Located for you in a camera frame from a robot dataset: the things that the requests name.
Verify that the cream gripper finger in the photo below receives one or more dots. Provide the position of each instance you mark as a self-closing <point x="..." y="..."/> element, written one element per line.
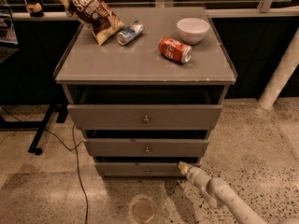
<point x="183" y="167"/>

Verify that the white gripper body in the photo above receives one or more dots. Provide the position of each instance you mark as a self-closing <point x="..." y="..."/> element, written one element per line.
<point x="194" y="174"/>

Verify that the grey bottom drawer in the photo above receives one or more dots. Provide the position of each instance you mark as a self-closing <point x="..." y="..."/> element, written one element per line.
<point x="138" y="169"/>

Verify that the grey drawer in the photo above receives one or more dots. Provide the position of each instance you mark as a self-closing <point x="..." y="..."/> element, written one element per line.
<point x="138" y="169"/>
<point x="145" y="117"/>
<point x="146" y="147"/>

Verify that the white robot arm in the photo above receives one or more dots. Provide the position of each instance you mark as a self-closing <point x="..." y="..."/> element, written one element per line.
<point x="217" y="193"/>

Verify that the grey drawer cabinet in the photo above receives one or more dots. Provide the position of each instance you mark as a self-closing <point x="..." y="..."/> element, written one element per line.
<point x="138" y="74"/>

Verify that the grey middle drawer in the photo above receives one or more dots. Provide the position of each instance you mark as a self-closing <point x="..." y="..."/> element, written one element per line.
<point x="146" y="147"/>

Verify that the grey top drawer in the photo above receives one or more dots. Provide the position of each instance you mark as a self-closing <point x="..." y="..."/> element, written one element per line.
<point x="145" y="117"/>

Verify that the red cola can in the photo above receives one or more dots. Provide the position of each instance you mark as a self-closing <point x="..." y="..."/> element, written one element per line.
<point x="175" y="50"/>

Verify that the white bowl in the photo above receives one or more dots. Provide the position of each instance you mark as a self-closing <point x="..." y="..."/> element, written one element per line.
<point x="192" y="30"/>

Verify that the blue silver soda can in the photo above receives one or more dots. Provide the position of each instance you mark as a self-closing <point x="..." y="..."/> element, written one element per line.
<point x="128" y="34"/>

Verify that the white diagonal pipe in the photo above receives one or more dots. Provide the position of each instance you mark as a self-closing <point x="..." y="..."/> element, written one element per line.
<point x="287" y="65"/>

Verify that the brown chip bag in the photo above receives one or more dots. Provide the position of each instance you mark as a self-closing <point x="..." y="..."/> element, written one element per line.
<point x="95" y="15"/>

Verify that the small object on ledge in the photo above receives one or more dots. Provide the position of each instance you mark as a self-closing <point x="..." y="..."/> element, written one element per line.
<point x="35" y="9"/>

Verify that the monitor at left edge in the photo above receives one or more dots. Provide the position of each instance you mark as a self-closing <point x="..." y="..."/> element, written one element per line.
<point x="7" y="29"/>

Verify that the black desk leg frame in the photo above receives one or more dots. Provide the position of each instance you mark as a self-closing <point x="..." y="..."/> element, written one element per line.
<point x="38" y="125"/>

